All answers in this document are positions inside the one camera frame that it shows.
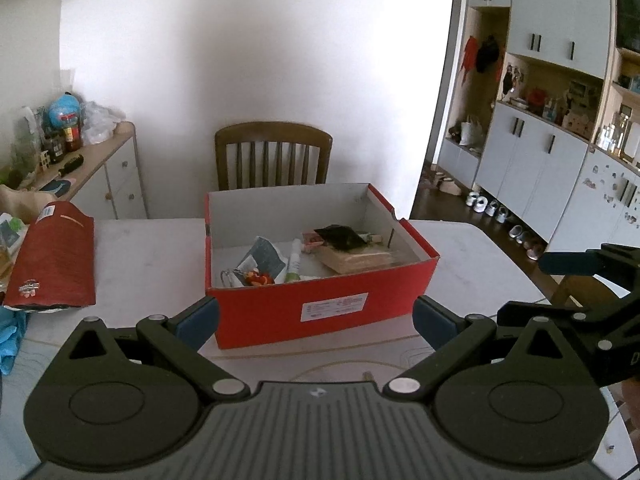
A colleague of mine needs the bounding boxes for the white plastic bag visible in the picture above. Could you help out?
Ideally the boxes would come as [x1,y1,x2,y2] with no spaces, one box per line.
[80,100,126,146]

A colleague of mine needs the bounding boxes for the blue globe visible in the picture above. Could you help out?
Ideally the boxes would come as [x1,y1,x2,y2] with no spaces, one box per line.
[48,92,83,132]

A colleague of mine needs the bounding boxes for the wooden chair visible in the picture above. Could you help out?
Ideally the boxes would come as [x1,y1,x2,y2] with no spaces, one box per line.
[214,121,334,192]
[550,274,628,311]

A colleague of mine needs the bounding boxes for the red hanging decoration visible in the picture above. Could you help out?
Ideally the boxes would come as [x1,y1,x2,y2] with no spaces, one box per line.
[459,35,479,84]

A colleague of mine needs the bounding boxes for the row of shoes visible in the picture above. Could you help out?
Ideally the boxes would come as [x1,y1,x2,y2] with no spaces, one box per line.
[464,190,547,262]

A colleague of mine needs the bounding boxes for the red cardboard box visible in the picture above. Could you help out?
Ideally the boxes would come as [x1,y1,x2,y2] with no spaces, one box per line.
[204,182,441,351]

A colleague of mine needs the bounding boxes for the beige bag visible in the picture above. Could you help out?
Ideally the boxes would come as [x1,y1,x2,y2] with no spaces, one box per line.
[0,184,47,227]

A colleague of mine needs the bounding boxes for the blue cloth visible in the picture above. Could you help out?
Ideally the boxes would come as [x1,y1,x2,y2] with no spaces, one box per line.
[0,307,29,376]

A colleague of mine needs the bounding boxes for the beige slippers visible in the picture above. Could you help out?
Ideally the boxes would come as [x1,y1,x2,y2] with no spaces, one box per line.
[432,172,464,197]

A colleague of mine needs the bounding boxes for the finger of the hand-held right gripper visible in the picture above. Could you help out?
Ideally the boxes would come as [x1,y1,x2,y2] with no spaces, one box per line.
[496,300,621,356]
[539,243,640,282]

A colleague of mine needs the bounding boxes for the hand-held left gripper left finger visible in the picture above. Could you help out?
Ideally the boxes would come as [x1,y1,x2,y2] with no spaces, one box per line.
[47,296,251,403]

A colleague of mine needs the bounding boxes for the dark jar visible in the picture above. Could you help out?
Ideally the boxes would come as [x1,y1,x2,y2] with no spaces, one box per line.
[42,130,66,164]

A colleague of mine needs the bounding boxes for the dark grey packet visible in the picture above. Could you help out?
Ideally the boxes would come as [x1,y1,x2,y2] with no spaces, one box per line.
[237,236,289,287]

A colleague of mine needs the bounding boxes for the white sideboard cabinet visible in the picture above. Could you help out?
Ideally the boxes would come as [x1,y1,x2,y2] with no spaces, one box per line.
[36,121,149,221]

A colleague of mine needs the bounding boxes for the black pouch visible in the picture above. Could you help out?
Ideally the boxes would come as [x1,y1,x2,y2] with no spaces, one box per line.
[313,224,372,252]

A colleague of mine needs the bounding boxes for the clear pack of tan blocks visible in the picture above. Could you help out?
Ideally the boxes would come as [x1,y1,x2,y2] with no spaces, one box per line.
[315,242,402,275]

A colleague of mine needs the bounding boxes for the pink cotton swab pack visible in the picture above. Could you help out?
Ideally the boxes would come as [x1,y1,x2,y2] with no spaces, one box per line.
[301,230,327,254]

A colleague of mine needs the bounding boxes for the clear bottle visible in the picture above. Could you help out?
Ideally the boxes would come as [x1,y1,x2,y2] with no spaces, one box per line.
[19,104,44,162]

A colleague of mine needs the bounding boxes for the red sauce jar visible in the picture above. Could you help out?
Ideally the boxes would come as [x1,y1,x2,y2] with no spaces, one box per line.
[62,112,84,152]

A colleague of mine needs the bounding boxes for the white wall cabinet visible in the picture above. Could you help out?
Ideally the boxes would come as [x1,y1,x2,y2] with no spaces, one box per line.
[471,0,640,257]

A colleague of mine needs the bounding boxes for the white glue tube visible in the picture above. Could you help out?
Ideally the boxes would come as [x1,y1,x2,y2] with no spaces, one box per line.
[284,238,304,284]

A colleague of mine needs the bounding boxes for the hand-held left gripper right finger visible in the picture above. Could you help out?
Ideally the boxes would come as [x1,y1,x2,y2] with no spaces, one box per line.
[382,296,596,403]

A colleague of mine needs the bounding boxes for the orange keychain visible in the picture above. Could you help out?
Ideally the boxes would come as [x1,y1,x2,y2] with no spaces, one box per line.
[219,268,274,289]

